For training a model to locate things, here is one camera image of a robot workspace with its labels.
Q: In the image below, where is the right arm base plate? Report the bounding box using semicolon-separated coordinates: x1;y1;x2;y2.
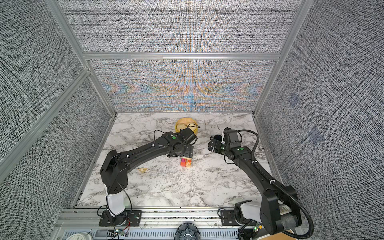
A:
219;209;242;227

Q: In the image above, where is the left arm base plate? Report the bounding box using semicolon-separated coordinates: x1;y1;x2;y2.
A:
99;210;143;227

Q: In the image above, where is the black round knob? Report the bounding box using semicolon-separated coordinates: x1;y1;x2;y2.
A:
174;223;201;240

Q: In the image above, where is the white clock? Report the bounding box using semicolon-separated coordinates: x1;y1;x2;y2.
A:
66;232;93;240

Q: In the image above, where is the orange wood block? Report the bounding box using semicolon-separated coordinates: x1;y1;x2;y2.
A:
180;158;188;167

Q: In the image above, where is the aluminium front rail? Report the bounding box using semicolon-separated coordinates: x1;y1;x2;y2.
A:
54;207;225;230

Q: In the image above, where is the dark blue mug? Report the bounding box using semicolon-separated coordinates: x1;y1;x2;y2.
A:
214;135;223;141

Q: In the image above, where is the yellow bamboo steamer basket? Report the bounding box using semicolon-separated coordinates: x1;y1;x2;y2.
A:
175;118;198;135

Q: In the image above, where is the plain natural wood block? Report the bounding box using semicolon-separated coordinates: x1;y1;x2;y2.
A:
185;160;192;168

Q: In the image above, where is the long natural wood block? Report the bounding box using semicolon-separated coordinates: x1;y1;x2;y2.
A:
180;156;193;160

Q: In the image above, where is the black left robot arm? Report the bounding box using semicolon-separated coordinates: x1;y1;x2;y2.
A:
99;128;198;227

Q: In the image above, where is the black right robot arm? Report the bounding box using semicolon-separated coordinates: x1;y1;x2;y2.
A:
208;128;315;240

